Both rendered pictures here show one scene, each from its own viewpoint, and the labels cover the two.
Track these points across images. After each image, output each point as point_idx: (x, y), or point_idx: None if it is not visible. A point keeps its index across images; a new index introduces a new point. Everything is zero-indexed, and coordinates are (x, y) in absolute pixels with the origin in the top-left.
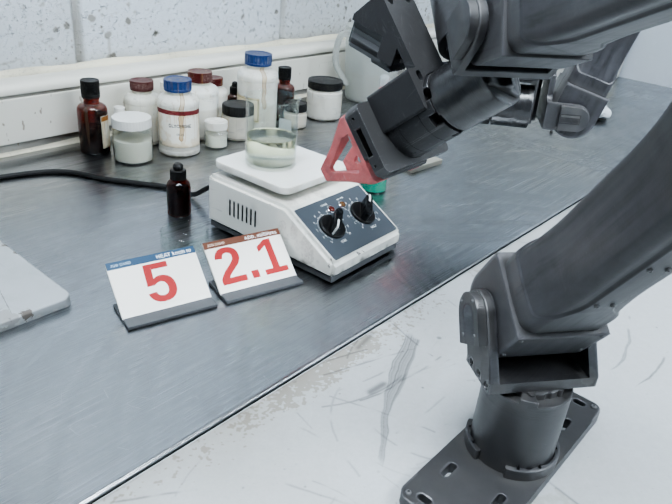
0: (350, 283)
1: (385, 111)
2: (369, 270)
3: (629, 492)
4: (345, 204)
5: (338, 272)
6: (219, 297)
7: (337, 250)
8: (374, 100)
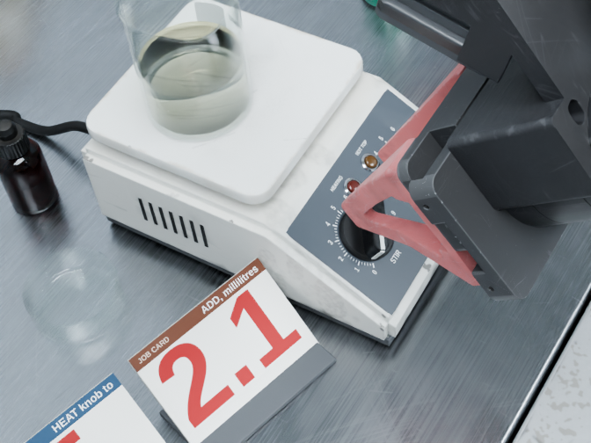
0: (424, 331)
1: (498, 178)
2: (449, 278)
3: None
4: (376, 160)
5: (400, 327)
6: None
7: (390, 288)
8: (467, 155)
